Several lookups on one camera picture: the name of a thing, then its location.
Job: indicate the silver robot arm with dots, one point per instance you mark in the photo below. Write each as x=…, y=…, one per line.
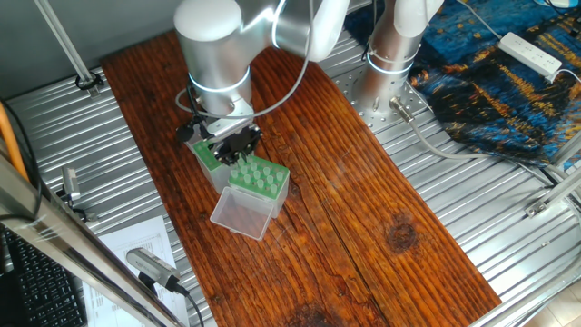
x=213, y=59

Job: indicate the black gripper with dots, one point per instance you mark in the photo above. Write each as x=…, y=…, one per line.
x=243, y=143

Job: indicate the small metal bracket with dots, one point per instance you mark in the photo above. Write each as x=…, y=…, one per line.
x=91, y=217

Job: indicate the aluminium profile with bracket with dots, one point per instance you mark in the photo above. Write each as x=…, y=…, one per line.
x=558, y=193

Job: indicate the pale blue plastic object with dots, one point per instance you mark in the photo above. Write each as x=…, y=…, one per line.
x=558, y=2

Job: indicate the aluminium post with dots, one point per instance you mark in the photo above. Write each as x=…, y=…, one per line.
x=64, y=41

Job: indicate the aluminium profile bar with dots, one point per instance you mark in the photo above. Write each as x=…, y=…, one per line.
x=569, y=152

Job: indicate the brown wooden board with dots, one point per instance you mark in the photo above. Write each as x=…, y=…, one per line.
x=363, y=181

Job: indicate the white power strip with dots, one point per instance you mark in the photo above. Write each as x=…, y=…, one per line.
x=528, y=55

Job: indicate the silver camera on stand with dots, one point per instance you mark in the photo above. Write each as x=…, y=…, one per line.
x=71, y=184

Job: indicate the aluminium frame beam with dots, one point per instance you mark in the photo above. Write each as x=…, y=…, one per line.
x=68, y=245

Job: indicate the clear box with green rack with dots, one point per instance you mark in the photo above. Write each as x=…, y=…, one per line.
x=245, y=218
x=206, y=156

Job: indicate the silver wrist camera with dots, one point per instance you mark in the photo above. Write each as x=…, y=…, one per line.
x=222, y=127

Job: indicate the printed white paper sheet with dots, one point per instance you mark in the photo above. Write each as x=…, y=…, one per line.
x=136, y=236

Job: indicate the clear large pipette tip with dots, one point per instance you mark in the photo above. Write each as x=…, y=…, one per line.
x=253, y=166
x=242, y=160
x=244, y=171
x=257, y=175
x=233, y=174
x=271, y=180
x=248, y=180
x=280, y=175
x=268, y=171
x=261, y=184
x=274, y=189

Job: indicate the blue starry painted cloth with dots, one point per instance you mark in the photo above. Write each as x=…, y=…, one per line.
x=476, y=91

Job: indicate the orange tube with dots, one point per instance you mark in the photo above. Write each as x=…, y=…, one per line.
x=12, y=141

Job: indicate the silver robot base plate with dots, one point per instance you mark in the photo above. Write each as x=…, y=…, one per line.
x=381, y=121

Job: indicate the black keyboard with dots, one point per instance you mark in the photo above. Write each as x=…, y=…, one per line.
x=41, y=290

